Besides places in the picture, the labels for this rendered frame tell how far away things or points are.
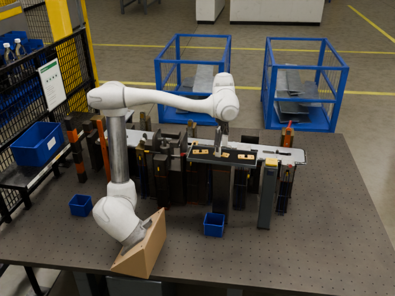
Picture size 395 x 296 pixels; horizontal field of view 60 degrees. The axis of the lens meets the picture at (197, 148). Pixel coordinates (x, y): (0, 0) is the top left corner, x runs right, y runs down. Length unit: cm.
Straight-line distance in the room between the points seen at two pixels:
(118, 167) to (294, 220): 109
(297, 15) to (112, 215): 882
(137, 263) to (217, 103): 88
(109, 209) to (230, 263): 69
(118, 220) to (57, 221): 60
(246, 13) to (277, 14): 80
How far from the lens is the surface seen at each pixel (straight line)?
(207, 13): 996
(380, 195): 380
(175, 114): 447
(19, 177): 217
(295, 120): 435
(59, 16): 279
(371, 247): 219
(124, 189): 194
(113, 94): 167
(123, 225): 180
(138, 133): 242
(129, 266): 184
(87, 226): 220
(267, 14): 996
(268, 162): 183
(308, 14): 1008
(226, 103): 147
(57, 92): 263
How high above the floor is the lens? 219
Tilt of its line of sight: 32 degrees down
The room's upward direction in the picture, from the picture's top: 1 degrees counter-clockwise
